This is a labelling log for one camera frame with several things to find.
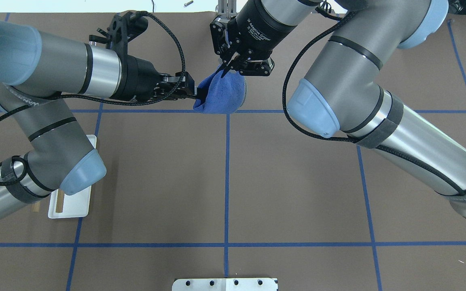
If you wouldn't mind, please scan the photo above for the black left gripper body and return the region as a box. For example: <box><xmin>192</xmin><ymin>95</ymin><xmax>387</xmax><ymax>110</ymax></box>
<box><xmin>122</xmin><ymin>57</ymin><xmax>163</xmax><ymax>102</ymax></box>

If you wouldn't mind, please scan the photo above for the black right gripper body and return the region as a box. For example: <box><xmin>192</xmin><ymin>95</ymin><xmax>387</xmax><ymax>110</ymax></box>
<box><xmin>214</xmin><ymin>4</ymin><xmax>282</xmax><ymax>61</ymax></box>

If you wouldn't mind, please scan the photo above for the blue microfiber towel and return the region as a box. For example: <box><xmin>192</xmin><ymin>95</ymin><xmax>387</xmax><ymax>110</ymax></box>
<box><xmin>193</xmin><ymin>66</ymin><xmax>247</xmax><ymax>114</ymax></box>

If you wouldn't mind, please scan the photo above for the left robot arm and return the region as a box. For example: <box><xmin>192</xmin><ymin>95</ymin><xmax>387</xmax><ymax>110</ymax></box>
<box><xmin>0</xmin><ymin>12</ymin><xmax>198</xmax><ymax>219</ymax></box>

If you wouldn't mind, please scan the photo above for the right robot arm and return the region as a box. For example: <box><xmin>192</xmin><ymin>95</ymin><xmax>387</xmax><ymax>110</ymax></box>
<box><xmin>225</xmin><ymin>0</ymin><xmax>466</xmax><ymax>245</ymax></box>

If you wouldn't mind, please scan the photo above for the white wooden towel rack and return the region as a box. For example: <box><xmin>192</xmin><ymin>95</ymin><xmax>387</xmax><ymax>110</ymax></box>
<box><xmin>47</xmin><ymin>151</ymin><xmax>95</xmax><ymax>219</ymax></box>

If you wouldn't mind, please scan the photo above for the aluminium frame post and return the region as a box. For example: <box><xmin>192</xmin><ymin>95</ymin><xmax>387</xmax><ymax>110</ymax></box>
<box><xmin>215</xmin><ymin>0</ymin><xmax>237</xmax><ymax>19</ymax></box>

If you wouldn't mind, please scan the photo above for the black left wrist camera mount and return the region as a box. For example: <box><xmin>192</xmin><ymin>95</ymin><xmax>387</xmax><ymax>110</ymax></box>
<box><xmin>89</xmin><ymin>12</ymin><xmax>148</xmax><ymax>57</ymax></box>

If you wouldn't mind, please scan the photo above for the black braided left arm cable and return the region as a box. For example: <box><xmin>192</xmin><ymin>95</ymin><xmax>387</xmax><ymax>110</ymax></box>
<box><xmin>0</xmin><ymin>11</ymin><xmax>187</xmax><ymax>186</ymax></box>

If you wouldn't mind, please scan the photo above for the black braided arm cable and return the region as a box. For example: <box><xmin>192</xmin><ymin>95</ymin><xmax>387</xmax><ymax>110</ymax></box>
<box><xmin>0</xmin><ymin>11</ymin><xmax>187</xmax><ymax>186</ymax></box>
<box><xmin>282</xmin><ymin>2</ymin><xmax>466</xmax><ymax>243</ymax></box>

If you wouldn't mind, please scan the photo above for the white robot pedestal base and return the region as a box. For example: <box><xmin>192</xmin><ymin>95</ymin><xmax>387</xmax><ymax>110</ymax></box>
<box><xmin>172</xmin><ymin>278</ymin><xmax>279</xmax><ymax>291</ymax></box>

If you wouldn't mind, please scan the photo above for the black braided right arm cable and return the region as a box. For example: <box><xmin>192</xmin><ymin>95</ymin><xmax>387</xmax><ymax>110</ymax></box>
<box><xmin>282</xmin><ymin>2</ymin><xmax>466</xmax><ymax>243</ymax></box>

